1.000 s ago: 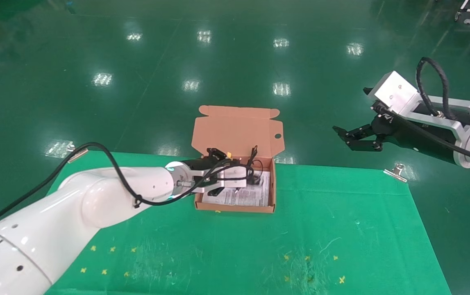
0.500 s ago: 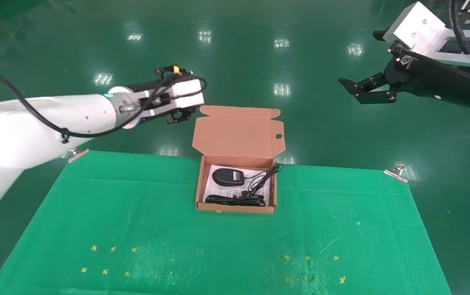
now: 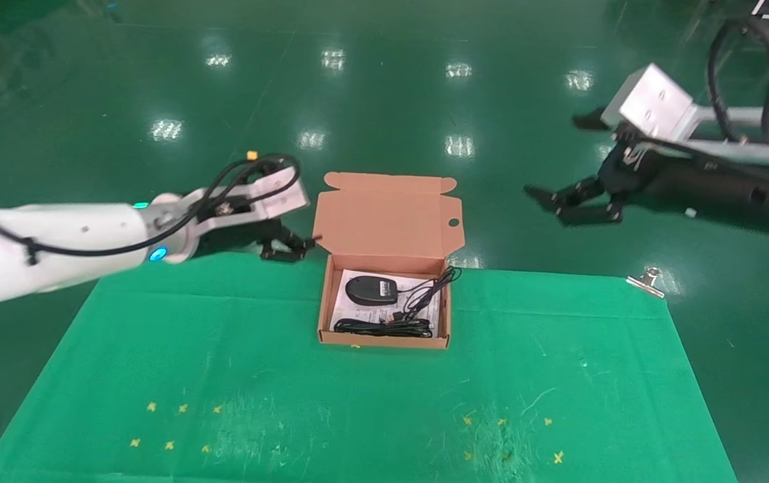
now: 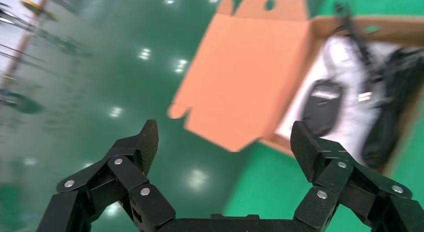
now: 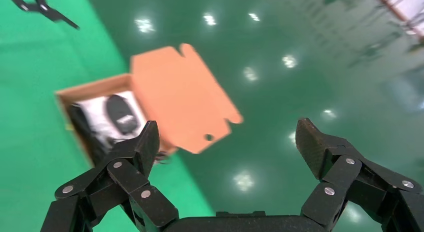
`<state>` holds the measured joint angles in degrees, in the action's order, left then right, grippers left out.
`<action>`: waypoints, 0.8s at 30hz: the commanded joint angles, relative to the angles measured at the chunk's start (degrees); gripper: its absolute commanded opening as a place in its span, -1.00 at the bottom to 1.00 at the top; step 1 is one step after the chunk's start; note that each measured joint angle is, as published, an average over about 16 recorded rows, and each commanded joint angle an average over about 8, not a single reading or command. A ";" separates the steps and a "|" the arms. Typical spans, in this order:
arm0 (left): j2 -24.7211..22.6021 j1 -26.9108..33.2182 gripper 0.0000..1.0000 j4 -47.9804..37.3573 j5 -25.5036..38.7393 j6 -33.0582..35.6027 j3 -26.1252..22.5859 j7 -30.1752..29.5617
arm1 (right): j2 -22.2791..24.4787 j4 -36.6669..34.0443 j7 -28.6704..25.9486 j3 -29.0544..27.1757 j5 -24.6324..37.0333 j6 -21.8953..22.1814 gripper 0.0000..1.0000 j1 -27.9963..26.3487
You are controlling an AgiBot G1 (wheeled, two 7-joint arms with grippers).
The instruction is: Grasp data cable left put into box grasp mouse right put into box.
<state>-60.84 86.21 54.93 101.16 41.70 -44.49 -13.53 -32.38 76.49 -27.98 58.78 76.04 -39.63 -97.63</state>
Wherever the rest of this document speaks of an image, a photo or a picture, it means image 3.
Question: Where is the metal binder clip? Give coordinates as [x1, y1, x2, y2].
[628, 267, 666, 299]

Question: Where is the green table cloth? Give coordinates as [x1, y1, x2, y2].
[0, 246, 739, 483]

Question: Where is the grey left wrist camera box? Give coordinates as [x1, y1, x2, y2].
[182, 166, 310, 233]

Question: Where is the open brown cardboard box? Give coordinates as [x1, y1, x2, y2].
[312, 172, 466, 350]

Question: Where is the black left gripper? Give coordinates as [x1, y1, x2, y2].
[195, 213, 323, 263]

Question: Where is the white printed instruction sheet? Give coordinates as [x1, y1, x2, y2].
[329, 270, 441, 338]

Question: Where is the black corded computer mouse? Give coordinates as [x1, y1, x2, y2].
[345, 266, 463, 323]

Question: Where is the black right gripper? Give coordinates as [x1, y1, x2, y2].
[523, 106, 769, 233]

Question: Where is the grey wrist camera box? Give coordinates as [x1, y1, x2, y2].
[182, 166, 310, 233]
[600, 63, 769, 177]

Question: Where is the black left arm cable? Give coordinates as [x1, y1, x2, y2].
[0, 152, 302, 266]

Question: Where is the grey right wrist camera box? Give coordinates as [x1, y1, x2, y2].
[600, 63, 769, 177]

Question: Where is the black data cable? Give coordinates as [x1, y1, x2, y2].
[333, 306, 436, 339]

